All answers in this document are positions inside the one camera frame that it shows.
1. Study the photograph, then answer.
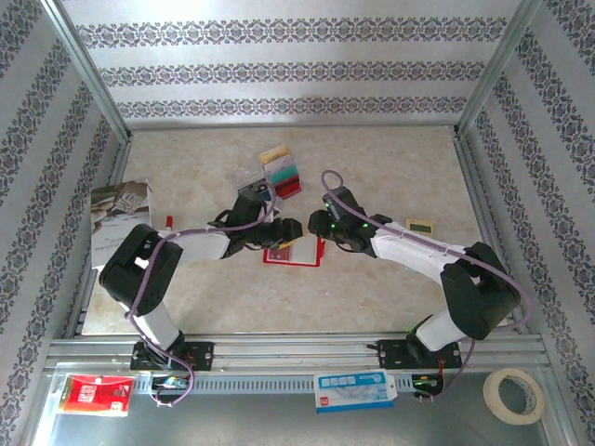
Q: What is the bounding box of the aluminium frame post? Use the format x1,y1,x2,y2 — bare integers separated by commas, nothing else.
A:
454,0,549,140
39,0,134,143

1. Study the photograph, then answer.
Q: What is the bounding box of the blue white packet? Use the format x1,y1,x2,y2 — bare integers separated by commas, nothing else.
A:
313,368,396,414

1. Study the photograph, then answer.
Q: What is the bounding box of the small yellow timer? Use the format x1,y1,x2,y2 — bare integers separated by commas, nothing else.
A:
404,217,437,240

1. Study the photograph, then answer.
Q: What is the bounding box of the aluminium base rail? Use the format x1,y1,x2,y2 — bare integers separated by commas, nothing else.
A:
46,330,549,373

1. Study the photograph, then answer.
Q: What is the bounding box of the slotted cable duct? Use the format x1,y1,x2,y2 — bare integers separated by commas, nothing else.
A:
134,374,447,396

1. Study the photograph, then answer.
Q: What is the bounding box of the red packet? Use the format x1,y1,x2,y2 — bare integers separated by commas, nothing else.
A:
59,374,136,418

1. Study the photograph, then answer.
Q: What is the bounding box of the masking tape roll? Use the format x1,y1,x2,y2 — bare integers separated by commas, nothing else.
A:
482,368,546,426

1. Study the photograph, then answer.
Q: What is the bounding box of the gold card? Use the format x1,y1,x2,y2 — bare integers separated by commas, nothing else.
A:
258,144,290,164

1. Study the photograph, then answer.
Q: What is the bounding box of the paperback book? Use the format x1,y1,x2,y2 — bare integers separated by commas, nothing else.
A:
90,179,154,270

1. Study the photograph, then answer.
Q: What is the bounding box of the white grey card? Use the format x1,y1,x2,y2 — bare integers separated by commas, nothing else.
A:
262,155,297,174

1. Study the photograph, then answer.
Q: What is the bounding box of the purple cable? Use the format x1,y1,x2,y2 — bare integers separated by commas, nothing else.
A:
320,169,534,405
125,180,278,409

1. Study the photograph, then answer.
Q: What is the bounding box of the clear plastic card case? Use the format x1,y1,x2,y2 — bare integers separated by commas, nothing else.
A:
231,169,269,190

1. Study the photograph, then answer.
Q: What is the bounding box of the red card holder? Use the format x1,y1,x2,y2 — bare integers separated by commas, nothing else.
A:
262,234,326,269

